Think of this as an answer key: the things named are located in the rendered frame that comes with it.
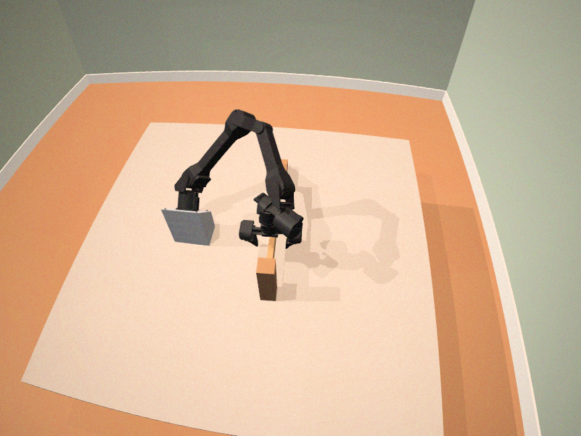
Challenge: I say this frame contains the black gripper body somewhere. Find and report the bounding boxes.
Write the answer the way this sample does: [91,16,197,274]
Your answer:
[239,220,302,243]

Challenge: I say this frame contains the long tan wooden rail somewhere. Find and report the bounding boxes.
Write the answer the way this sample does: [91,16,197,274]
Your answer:
[266,237,276,259]

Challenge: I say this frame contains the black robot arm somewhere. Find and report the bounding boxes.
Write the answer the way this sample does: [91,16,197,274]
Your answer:
[174,109,304,239]

